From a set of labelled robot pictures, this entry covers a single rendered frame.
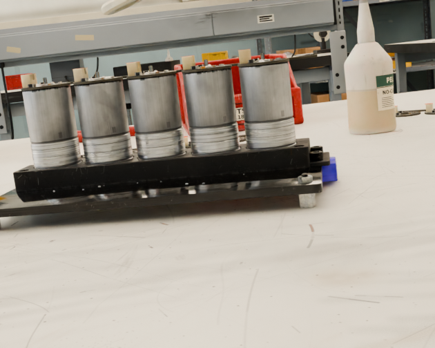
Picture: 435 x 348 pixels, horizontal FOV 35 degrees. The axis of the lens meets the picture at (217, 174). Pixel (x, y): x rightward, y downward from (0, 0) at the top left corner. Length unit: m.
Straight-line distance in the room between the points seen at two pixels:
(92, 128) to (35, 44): 2.26
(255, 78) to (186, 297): 0.15
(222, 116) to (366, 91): 0.18
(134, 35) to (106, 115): 2.22
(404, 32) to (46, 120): 4.65
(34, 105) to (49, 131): 0.01
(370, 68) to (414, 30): 4.50
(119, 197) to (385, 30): 4.64
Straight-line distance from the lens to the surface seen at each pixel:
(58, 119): 0.35
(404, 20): 4.96
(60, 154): 0.35
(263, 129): 0.33
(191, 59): 0.34
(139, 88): 0.33
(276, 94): 0.32
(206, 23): 2.56
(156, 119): 0.33
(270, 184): 0.29
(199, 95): 0.33
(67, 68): 2.69
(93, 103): 0.34
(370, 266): 0.22
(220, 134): 0.33
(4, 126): 2.67
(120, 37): 2.57
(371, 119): 0.49
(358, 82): 0.49
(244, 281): 0.21
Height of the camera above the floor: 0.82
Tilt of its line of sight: 10 degrees down
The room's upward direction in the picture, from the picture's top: 7 degrees counter-clockwise
